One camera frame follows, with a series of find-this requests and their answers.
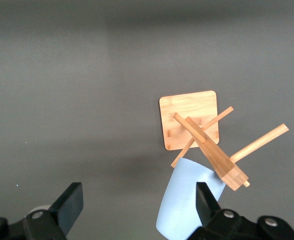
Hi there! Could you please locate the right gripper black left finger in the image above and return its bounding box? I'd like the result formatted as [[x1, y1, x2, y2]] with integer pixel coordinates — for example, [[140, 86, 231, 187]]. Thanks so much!
[[0, 181, 84, 240]]

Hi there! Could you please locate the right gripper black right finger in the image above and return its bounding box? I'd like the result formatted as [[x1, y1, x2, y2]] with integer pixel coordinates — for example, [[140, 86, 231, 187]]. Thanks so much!
[[188, 181, 294, 240]]

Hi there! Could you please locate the wooden cup rack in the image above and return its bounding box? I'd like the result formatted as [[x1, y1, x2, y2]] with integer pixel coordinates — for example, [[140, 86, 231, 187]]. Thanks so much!
[[159, 90, 290, 192]]

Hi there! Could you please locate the light blue cup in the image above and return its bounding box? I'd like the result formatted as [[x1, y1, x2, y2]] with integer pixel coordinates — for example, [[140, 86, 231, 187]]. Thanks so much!
[[155, 157, 227, 240]]

